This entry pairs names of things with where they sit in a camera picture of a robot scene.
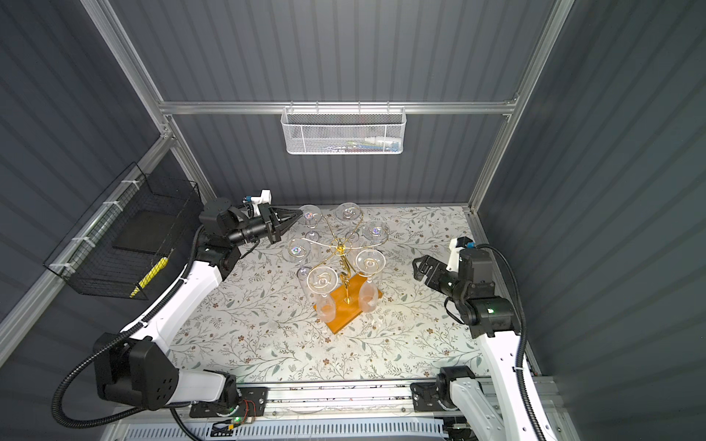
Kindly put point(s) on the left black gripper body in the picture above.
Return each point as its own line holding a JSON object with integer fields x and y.
{"x": 256, "y": 229}

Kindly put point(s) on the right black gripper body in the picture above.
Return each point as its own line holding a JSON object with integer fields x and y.
{"x": 440, "y": 278}

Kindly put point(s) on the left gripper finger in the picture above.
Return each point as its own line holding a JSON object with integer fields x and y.
{"x": 287, "y": 214}
{"x": 284, "y": 225}

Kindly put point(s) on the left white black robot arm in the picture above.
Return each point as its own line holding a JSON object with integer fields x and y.
{"x": 133, "y": 368}

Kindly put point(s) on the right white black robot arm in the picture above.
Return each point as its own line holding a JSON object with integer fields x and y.
{"x": 498, "y": 326}

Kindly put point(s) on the orange wooden rack base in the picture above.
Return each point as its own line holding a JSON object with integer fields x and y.
{"x": 347, "y": 305}

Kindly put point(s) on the clear flute glass front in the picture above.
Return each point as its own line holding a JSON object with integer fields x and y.
{"x": 322, "y": 281}

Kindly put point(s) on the yellow black striped tool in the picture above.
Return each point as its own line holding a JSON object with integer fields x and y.
{"x": 149, "y": 276}

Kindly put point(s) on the black pad in basket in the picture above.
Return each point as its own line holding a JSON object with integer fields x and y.
{"x": 147, "y": 232}

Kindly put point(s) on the items in white basket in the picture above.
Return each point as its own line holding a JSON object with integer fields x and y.
{"x": 370, "y": 145}

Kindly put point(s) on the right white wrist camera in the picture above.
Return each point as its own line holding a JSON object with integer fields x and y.
{"x": 455, "y": 247}

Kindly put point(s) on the gold wire glass rack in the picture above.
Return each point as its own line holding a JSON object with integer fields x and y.
{"x": 345, "y": 252}

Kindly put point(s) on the white mesh wall basket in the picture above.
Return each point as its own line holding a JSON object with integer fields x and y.
{"x": 308, "y": 133}

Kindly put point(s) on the black wire wall basket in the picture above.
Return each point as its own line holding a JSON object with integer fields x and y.
{"x": 88, "y": 263}

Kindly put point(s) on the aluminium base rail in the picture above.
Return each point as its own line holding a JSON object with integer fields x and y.
{"x": 338, "y": 410}

